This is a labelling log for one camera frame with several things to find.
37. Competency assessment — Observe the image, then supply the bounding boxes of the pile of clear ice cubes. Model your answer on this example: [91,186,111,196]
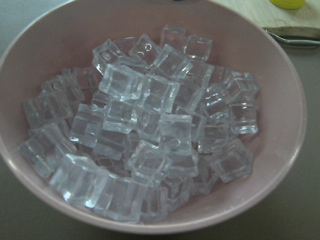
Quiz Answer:
[19,25,260,223]

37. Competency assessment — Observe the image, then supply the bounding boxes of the pink bowl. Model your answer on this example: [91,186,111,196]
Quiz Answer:
[0,0,307,235]

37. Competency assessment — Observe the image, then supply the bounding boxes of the half lemon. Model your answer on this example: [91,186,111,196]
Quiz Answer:
[269,0,305,10]

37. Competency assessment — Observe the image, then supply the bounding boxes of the bamboo cutting board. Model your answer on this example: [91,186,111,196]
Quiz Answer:
[217,0,320,39]

